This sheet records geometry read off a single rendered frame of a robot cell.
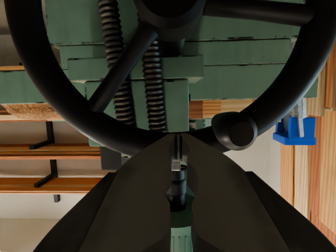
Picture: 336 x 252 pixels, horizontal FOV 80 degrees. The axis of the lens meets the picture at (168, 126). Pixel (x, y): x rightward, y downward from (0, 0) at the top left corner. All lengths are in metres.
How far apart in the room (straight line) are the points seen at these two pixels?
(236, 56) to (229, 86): 0.05
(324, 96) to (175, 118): 1.51
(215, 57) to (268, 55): 0.09
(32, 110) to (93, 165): 2.76
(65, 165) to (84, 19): 3.05
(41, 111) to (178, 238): 0.42
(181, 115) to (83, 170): 3.05
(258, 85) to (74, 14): 0.34
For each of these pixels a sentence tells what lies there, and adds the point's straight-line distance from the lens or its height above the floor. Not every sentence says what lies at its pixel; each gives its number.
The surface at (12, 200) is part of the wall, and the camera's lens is 4.07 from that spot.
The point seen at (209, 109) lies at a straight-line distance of 0.53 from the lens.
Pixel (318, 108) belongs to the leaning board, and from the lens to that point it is 1.72.
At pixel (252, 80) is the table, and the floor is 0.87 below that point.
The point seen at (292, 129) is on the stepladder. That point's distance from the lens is 1.23.
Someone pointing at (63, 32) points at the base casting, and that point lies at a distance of 0.43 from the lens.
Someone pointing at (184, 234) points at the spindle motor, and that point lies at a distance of 0.55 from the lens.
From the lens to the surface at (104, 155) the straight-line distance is 0.34.
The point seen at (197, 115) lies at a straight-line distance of 0.50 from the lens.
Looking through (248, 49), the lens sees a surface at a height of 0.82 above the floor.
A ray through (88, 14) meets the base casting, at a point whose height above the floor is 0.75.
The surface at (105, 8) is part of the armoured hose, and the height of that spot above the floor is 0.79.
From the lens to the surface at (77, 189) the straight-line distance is 2.85.
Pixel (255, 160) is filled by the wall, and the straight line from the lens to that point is 3.11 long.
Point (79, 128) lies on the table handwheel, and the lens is 0.20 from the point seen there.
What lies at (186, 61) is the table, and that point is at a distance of 0.27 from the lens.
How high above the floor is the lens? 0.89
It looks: 8 degrees up
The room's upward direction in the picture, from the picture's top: 179 degrees clockwise
